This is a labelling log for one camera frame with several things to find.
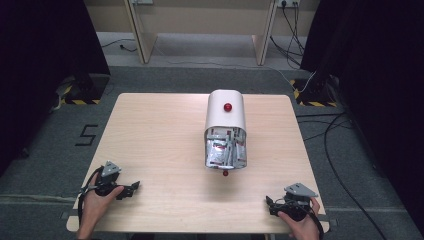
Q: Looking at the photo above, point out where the black curtain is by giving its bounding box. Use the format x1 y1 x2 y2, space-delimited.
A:
0 0 111 176
299 0 424 236

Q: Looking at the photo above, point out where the person's left hand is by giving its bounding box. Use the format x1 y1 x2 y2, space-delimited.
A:
79 172 125 233

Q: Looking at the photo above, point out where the white wall socket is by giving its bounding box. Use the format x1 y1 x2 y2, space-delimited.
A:
276 0 301 9

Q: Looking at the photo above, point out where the white cylindrical container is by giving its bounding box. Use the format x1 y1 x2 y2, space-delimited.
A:
203 125 249 178

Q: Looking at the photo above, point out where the person's right hand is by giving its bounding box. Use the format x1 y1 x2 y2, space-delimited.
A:
277 196 323 237

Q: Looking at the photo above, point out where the white cabinet with red knob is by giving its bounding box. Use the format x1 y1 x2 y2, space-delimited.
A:
203 88 248 135

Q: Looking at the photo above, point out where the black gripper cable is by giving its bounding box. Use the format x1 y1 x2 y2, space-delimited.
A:
77 165 105 225
298 199 325 240

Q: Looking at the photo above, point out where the bundle of black cables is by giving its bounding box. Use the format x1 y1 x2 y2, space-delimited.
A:
269 0 307 70

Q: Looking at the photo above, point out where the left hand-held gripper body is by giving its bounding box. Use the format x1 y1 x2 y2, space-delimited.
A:
94 160 127 198

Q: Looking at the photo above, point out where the long black floor cable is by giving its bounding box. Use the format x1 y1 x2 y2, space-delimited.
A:
295 111 389 240

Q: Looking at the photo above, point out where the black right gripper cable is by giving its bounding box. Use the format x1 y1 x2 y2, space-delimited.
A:
298 199 325 240

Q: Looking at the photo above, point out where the black floor cable with plug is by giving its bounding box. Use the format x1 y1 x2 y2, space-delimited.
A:
100 38 139 54

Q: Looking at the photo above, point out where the beige desk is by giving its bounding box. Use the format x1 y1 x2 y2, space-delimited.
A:
83 0 322 67

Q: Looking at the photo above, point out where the stand base with hazard tape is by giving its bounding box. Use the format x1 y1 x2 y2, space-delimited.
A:
53 73 111 106
289 78 338 108

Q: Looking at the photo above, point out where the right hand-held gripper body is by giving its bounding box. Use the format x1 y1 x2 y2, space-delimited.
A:
279 182 320 223

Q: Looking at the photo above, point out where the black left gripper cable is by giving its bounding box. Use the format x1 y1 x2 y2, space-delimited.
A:
77 165 105 225

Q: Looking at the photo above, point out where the pile of silver packets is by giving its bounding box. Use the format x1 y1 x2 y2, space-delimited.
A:
205 127 247 168

